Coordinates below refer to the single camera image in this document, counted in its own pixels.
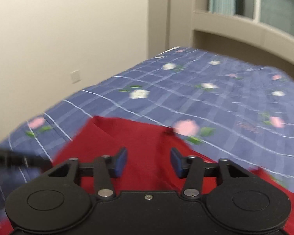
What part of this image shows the red long-sleeve sweater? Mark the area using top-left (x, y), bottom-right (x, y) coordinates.
top-left (0, 116), bottom-right (294, 234)

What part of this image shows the blue floral checked quilt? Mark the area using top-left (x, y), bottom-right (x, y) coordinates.
top-left (0, 46), bottom-right (294, 226)

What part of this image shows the beige built-in wardrobe unit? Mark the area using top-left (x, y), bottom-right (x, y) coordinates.
top-left (147, 0), bottom-right (294, 79)

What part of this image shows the white wall socket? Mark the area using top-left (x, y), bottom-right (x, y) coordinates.
top-left (70, 70), bottom-right (81, 84)

